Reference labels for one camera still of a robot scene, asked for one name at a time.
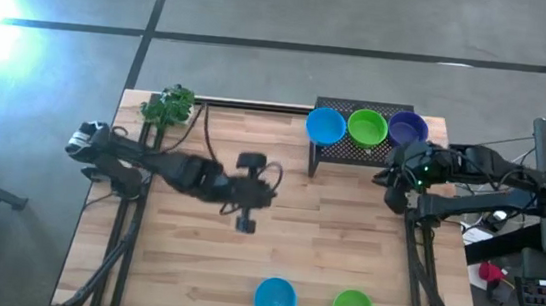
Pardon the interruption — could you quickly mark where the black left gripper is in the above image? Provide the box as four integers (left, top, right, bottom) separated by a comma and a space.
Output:
217, 149, 282, 237

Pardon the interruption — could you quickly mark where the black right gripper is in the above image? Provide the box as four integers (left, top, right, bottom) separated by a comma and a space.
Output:
370, 136, 456, 221

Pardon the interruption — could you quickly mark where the purple plastic mini bowl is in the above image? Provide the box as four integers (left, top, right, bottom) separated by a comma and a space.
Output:
385, 108, 432, 150

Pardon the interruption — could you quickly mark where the light blue mini bowl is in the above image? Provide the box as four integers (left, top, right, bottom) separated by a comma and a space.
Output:
303, 105, 349, 150
252, 275, 301, 306

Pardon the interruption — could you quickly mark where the black metal mesh shelf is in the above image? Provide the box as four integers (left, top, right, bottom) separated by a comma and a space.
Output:
305, 95, 432, 190

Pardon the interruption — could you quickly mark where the white paper sheet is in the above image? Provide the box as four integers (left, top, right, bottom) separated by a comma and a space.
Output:
464, 261, 492, 291
461, 224, 494, 248

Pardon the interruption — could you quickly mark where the green potted plant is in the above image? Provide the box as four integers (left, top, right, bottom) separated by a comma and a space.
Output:
137, 80, 198, 134

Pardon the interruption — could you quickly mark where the red plastic object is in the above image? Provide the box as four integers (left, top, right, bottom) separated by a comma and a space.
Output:
477, 260, 508, 286

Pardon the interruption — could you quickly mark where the dark grey computer mouse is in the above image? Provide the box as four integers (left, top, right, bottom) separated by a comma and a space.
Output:
485, 279, 514, 306

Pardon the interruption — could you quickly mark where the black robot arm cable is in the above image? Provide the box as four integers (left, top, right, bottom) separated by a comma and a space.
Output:
164, 100, 207, 160
199, 104, 224, 165

